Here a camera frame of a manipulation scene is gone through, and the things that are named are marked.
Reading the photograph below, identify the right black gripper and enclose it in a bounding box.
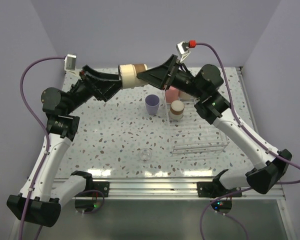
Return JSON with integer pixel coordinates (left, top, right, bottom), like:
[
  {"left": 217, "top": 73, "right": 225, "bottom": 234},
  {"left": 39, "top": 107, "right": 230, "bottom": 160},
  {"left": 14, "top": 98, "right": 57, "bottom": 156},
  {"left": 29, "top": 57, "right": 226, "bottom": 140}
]
[{"left": 137, "top": 54, "right": 206, "bottom": 100}]

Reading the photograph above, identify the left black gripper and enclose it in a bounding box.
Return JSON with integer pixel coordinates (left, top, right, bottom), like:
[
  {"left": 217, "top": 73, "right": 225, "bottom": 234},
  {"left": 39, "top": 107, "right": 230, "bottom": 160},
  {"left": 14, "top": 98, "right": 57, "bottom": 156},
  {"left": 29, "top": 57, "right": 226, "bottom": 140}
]
[{"left": 64, "top": 65, "right": 126, "bottom": 115}]

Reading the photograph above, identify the red plastic cup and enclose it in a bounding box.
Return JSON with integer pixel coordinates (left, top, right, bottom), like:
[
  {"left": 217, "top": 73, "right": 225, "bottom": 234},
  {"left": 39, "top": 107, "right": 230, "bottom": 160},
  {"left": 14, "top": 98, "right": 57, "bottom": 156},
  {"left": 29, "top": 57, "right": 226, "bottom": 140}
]
[{"left": 165, "top": 86, "right": 179, "bottom": 104}]

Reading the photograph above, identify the purple plastic cup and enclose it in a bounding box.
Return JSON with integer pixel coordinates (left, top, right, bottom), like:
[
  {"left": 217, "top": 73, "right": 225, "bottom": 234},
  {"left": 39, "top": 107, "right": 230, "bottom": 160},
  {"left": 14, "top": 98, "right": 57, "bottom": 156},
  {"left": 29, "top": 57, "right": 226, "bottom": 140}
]
[{"left": 145, "top": 94, "right": 160, "bottom": 115}]

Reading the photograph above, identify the metal cup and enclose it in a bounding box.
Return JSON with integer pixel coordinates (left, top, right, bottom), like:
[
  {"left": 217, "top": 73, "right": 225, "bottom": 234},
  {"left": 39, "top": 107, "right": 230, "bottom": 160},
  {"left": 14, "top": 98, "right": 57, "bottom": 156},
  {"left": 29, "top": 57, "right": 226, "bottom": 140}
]
[
  {"left": 168, "top": 100, "right": 185, "bottom": 121},
  {"left": 118, "top": 63, "right": 148, "bottom": 89}
]

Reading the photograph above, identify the metal cup front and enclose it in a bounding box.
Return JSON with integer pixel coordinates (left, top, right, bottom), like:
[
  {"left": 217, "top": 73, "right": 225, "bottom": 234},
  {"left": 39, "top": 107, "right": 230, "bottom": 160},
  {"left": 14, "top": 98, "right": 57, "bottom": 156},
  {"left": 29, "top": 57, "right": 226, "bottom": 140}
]
[{"left": 168, "top": 100, "right": 185, "bottom": 121}]

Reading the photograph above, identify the white wire dish rack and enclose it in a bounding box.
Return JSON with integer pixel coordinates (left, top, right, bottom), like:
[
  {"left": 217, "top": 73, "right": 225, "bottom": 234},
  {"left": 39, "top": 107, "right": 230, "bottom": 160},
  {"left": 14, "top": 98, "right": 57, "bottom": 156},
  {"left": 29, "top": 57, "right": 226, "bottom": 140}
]
[{"left": 162, "top": 93, "right": 230, "bottom": 158}]

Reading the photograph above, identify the clear glass cup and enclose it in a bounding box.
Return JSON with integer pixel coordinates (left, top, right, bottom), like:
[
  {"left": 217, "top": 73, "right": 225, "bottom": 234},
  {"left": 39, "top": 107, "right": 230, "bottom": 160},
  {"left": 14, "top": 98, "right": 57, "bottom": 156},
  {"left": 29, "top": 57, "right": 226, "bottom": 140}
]
[{"left": 138, "top": 148, "right": 152, "bottom": 162}]

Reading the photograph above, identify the beige plastic cup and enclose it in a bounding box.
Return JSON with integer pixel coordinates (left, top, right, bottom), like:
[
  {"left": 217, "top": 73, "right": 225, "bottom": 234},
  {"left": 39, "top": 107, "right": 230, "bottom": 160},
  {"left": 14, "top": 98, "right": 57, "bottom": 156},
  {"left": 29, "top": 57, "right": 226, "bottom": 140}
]
[{"left": 178, "top": 91, "right": 192, "bottom": 100}]

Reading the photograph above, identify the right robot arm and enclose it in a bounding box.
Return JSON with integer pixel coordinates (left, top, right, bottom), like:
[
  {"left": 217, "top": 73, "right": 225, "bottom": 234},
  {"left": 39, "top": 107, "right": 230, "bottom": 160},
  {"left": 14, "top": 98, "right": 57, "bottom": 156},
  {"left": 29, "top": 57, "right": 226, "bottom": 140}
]
[{"left": 136, "top": 55, "right": 292, "bottom": 198}]

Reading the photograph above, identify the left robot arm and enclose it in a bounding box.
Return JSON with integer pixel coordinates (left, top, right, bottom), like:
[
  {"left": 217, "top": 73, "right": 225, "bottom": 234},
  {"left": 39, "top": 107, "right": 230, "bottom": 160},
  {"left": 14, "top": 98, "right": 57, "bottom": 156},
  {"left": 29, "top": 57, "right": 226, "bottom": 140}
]
[{"left": 6, "top": 65, "right": 123, "bottom": 227}]

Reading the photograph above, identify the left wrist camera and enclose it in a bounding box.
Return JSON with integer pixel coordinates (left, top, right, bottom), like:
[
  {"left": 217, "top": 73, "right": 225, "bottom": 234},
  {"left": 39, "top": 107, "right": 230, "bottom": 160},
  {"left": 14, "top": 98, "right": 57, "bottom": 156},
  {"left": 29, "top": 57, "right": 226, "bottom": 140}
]
[{"left": 64, "top": 54, "right": 80, "bottom": 78}]

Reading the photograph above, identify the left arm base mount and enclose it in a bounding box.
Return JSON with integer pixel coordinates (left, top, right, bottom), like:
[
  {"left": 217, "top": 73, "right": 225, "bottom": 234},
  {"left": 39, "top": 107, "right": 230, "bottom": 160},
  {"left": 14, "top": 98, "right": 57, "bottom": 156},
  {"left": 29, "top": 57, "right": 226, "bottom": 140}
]
[{"left": 64, "top": 181, "right": 110, "bottom": 215}]

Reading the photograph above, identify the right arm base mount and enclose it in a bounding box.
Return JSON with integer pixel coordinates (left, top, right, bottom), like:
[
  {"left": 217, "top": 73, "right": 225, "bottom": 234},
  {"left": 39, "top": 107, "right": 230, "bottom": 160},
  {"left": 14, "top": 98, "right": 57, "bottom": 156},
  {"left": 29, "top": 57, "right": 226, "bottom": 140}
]
[{"left": 196, "top": 181, "right": 242, "bottom": 214}]

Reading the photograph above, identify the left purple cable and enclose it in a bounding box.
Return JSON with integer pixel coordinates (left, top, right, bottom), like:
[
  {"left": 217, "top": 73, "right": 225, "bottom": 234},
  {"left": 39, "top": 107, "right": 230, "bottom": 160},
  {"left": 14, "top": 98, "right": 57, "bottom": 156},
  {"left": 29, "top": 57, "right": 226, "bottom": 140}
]
[{"left": 19, "top": 56, "right": 66, "bottom": 240}]

